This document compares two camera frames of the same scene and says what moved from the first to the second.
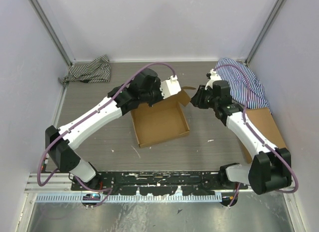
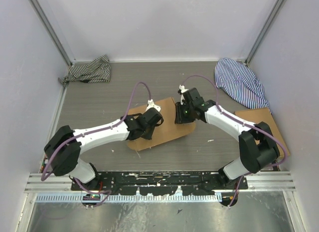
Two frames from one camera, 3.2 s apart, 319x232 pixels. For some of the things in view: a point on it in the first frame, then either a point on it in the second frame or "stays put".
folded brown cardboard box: (263, 120) stays put
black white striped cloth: (97, 70) stays put
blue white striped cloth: (246, 89) stays put
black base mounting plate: (190, 183) stays put
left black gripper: (157, 85) to (149, 136)
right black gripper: (198, 100) to (180, 118)
